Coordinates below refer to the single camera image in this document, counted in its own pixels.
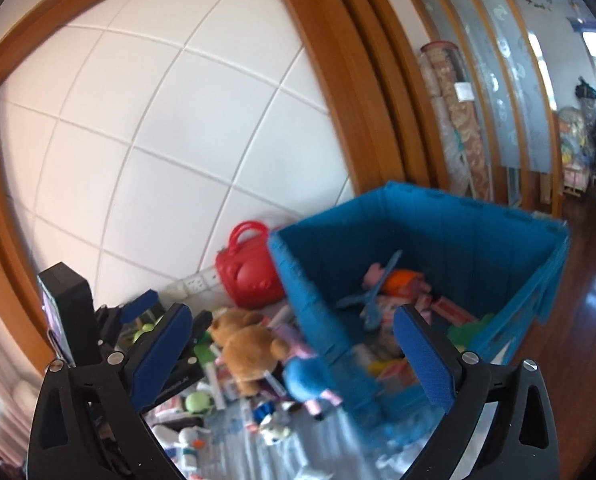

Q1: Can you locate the red white striped box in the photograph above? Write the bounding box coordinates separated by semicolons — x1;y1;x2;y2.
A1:
415;295;478;326

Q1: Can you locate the pink pig plush orange dress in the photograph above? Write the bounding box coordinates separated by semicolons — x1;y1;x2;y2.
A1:
363;263;431;302

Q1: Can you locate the green plush toy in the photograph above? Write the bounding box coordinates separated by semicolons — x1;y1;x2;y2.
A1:
132;323;155;344

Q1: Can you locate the white plush toy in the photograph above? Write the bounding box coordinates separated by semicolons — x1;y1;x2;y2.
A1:
151;425;211;474

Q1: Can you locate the brown teddy bear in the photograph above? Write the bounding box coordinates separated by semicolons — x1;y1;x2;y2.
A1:
209;308;290;396

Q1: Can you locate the blue plastic storage bin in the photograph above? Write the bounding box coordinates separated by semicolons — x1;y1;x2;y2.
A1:
267;182;570;450

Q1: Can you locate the red toy suitcase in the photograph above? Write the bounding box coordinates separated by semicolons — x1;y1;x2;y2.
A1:
215;220;286;310

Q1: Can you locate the striped tablecloth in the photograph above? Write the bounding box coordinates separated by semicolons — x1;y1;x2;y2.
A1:
147;383;479;480

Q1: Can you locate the blue pig plush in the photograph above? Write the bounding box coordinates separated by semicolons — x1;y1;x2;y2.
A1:
283;356;342;420

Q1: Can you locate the rolled carpet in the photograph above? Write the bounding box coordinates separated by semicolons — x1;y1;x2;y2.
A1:
418;41;493;200

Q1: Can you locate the wall socket panel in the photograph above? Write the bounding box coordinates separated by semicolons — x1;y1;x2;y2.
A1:
161;268;221;302

